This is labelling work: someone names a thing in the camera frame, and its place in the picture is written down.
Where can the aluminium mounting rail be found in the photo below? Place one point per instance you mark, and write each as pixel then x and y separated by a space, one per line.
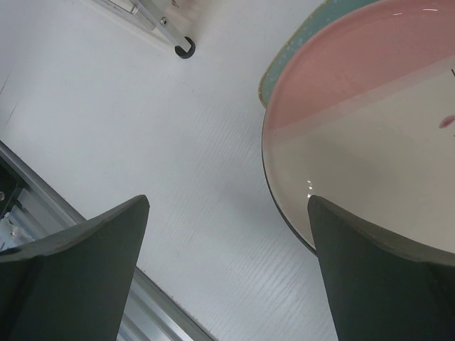
pixel 38 212

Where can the pink and cream floral plate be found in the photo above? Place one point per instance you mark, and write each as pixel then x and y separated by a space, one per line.
pixel 363 116

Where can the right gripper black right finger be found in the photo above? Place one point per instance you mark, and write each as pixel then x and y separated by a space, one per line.
pixel 379 284

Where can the steel two-tier dish rack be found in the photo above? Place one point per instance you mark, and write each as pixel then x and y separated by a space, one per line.
pixel 162 23

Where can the teal square plate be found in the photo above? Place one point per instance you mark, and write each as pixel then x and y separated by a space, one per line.
pixel 326 13

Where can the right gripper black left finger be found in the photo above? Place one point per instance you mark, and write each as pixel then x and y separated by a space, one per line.
pixel 74 284

